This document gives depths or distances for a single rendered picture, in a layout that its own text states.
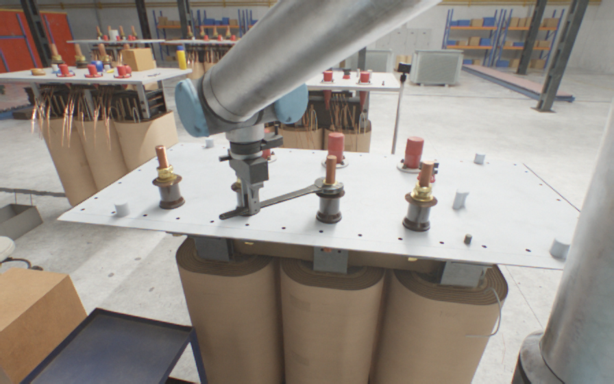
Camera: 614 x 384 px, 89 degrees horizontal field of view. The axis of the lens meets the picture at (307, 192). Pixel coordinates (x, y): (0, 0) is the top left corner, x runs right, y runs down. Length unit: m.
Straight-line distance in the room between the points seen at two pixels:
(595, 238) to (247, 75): 0.40
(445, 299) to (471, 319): 0.12
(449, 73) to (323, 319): 12.46
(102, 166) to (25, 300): 2.09
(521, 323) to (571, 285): 2.49
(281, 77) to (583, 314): 0.40
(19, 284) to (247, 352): 1.03
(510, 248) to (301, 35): 0.86
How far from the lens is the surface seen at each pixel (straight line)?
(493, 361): 2.59
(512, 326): 2.87
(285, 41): 0.34
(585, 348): 0.46
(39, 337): 1.79
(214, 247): 1.23
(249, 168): 0.71
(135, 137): 3.28
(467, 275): 1.21
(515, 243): 1.07
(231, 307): 1.36
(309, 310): 1.27
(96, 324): 1.55
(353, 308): 1.24
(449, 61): 13.30
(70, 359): 1.48
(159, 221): 1.09
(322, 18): 0.31
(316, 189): 0.91
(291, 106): 0.59
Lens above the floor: 1.90
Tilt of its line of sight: 27 degrees down
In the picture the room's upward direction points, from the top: straight up
